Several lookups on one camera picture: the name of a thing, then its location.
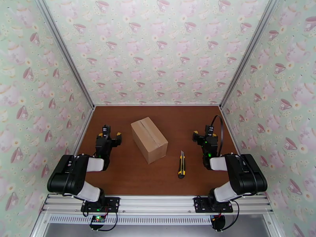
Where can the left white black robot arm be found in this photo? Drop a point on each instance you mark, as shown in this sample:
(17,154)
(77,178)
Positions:
(66,174)

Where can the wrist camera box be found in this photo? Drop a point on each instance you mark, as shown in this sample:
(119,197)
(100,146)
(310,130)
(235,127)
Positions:
(106,131)
(209,131)

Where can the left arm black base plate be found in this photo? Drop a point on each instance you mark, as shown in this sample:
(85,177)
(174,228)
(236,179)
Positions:
(113,203)

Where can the yellow black utility knife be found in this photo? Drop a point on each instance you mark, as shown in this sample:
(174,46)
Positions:
(181,164)

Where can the brown cardboard box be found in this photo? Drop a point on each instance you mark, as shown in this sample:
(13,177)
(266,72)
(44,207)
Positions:
(149,140)

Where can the small green circuit board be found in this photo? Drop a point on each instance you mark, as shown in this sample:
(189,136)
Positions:
(98,219)

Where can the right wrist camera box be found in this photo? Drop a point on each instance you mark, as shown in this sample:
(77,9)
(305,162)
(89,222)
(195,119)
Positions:
(209,131)

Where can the wide aluminium base rail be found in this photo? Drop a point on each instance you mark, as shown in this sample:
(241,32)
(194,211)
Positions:
(158,204)

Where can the black round bracket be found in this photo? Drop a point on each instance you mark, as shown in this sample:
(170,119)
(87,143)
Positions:
(218,222)

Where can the aluminium frame post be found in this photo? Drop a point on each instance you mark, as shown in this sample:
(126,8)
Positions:
(249,51)
(64,51)

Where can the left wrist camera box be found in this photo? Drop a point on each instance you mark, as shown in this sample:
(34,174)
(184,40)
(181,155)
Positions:
(106,131)

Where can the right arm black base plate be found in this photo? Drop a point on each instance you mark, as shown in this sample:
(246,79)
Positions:
(201,204)

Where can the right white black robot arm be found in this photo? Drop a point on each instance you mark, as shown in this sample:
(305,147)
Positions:
(246,174)

